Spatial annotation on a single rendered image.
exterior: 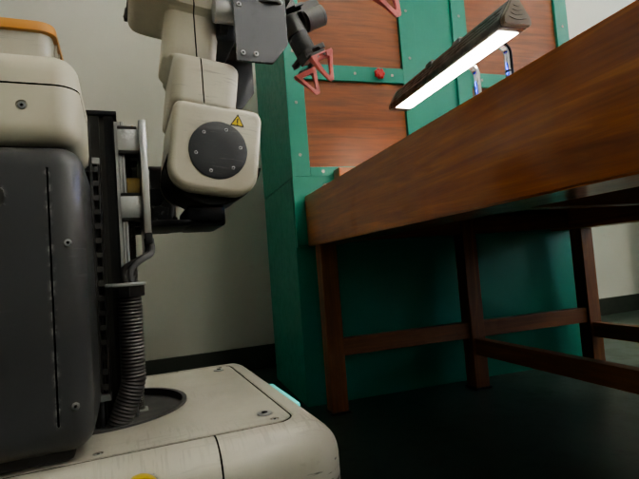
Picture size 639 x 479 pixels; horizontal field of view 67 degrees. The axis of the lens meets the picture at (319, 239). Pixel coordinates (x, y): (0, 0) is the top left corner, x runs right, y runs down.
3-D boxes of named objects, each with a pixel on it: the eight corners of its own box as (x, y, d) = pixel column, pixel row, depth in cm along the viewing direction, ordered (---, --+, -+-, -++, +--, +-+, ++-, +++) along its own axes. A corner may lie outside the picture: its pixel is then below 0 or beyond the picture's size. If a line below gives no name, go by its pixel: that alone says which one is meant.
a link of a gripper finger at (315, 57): (334, 83, 132) (318, 51, 131) (345, 72, 126) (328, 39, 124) (315, 92, 130) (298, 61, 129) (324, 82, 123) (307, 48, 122)
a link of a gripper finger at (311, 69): (324, 92, 139) (308, 63, 138) (334, 83, 132) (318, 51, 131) (305, 101, 136) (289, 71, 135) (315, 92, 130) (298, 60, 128)
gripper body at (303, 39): (313, 64, 136) (300, 40, 135) (326, 47, 126) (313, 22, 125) (294, 72, 133) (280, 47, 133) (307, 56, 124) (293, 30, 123)
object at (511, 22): (504, 23, 112) (501, -8, 113) (388, 110, 172) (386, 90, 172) (532, 26, 115) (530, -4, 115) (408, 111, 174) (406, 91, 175)
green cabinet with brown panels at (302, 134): (292, 176, 175) (274, -74, 181) (263, 200, 228) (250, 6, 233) (584, 171, 217) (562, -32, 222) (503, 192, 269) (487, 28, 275)
